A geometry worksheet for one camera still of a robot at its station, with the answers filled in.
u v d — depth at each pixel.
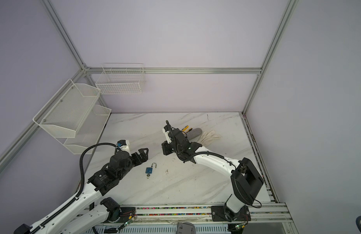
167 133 0.73
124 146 0.68
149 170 0.89
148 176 0.86
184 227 0.69
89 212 0.58
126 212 0.74
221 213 0.73
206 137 1.04
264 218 0.73
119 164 0.56
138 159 0.67
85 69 0.91
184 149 0.62
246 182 0.44
